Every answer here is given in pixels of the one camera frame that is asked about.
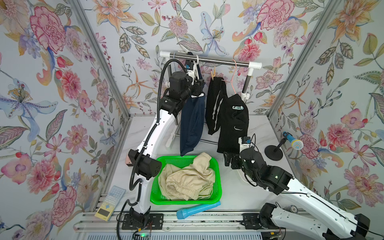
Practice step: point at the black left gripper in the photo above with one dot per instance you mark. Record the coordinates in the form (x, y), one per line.
(195, 89)

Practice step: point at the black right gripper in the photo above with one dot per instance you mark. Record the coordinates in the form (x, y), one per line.
(237, 158)

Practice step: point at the navy blue shorts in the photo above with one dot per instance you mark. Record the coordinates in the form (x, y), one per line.
(192, 124)

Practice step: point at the beige shorts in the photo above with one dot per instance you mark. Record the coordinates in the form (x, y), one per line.
(194, 182)

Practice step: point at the white hanger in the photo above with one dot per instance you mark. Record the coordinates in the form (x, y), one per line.
(197, 68)

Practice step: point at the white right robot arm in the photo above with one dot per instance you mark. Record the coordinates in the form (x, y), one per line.
(327, 222)

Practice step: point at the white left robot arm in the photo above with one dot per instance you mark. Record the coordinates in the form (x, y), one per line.
(145, 164)

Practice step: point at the tan clothespin on black shorts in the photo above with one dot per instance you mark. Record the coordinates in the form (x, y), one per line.
(213, 73)

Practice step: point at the black shorts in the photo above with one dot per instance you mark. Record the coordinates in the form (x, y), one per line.
(220, 117)

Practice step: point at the pink hanger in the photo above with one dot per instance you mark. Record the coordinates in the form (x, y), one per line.
(231, 81)

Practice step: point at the mint green clothespin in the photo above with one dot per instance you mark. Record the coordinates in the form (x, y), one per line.
(238, 108)

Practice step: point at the steel clothes rack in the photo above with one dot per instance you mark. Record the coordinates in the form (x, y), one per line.
(172, 57)

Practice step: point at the teal flashlight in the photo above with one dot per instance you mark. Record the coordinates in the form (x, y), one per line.
(187, 212)

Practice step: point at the green plastic basket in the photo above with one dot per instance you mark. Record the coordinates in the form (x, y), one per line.
(158, 199)

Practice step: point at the pink small toy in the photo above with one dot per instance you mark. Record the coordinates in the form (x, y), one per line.
(128, 162)

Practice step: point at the grey remote calculator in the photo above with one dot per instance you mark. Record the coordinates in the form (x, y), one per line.
(110, 202)

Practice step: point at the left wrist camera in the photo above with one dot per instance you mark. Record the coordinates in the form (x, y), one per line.
(190, 65)

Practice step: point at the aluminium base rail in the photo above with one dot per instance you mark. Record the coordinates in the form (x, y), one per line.
(210, 225)

